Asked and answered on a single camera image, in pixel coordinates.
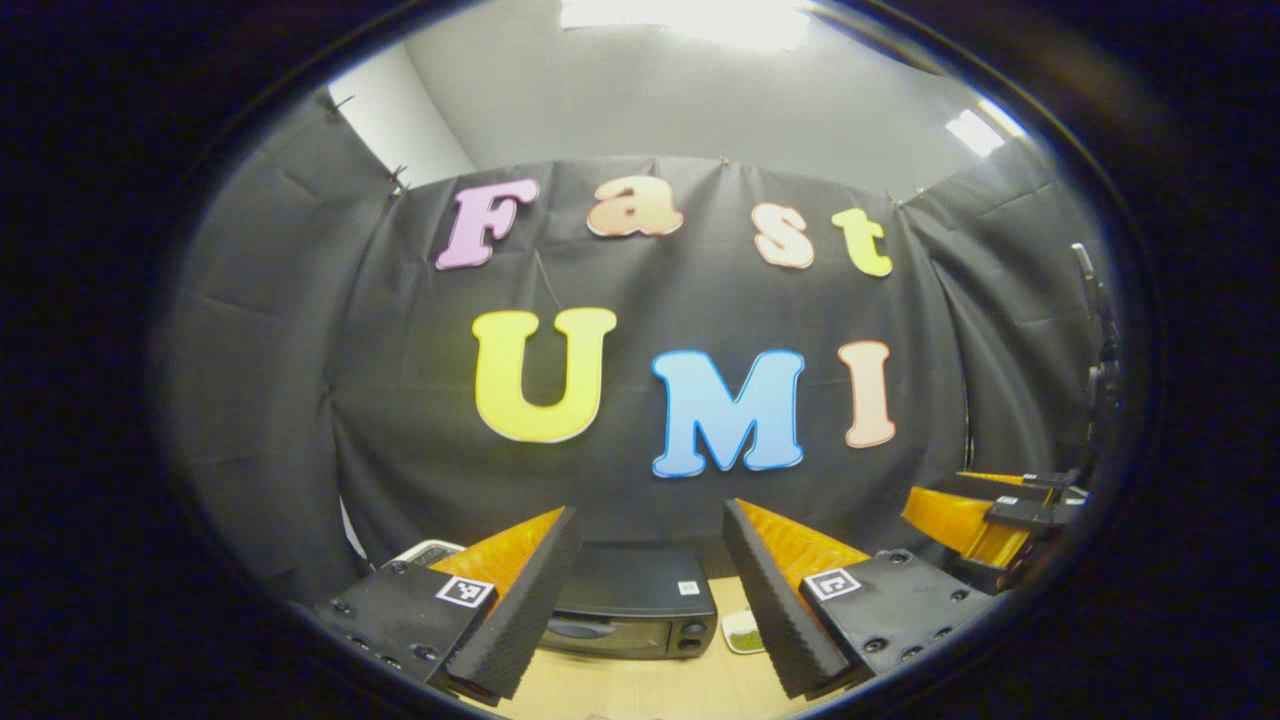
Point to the pile of green mung beans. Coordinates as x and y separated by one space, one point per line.
746 632

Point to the small rectangular ceiling light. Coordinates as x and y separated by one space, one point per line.
975 132

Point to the white toaster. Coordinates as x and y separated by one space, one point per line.
430 552

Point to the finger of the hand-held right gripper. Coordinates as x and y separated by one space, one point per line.
960 520
1010 489

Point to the black backdrop cloth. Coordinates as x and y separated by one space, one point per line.
700 295

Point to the black electric oven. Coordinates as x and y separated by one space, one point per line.
630 590

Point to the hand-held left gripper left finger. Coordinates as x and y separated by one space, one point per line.
525 615

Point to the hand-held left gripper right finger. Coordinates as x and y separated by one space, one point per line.
775 610

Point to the white divided plate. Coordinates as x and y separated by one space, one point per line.
735 648

